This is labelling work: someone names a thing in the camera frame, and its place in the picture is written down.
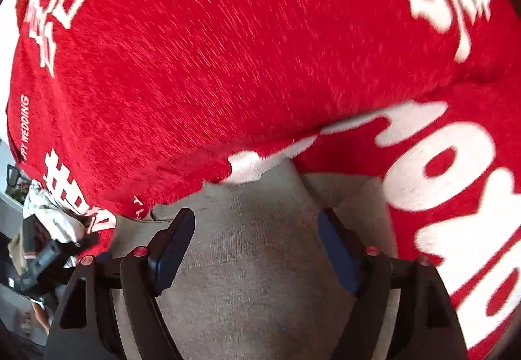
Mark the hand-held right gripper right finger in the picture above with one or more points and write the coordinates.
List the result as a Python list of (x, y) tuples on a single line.
[(337, 256)]

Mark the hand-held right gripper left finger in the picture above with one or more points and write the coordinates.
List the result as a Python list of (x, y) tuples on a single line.
[(173, 256)]

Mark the grey knit sweater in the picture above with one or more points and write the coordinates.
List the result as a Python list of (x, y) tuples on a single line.
[(252, 246)]

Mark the brown cloth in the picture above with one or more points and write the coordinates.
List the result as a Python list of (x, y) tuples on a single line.
[(15, 254)]

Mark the white floral quilt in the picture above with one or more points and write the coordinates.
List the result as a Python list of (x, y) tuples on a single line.
[(53, 213)]

